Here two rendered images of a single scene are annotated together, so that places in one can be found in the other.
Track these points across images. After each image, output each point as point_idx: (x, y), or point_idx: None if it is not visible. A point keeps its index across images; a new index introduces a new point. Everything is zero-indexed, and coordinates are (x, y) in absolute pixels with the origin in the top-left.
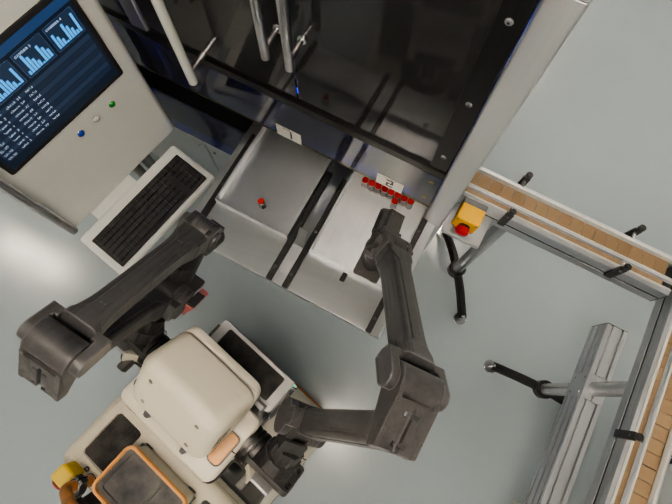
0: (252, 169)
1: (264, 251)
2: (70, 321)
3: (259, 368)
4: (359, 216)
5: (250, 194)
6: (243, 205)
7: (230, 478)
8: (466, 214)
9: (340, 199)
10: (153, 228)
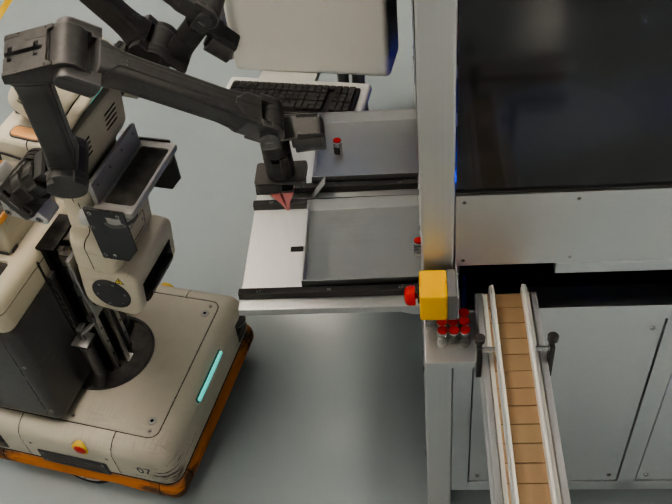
0: (375, 129)
1: None
2: None
3: (136, 184)
4: (382, 230)
5: (345, 139)
6: (329, 140)
7: (45, 313)
8: (428, 278)
9: (392, 206)
10: None
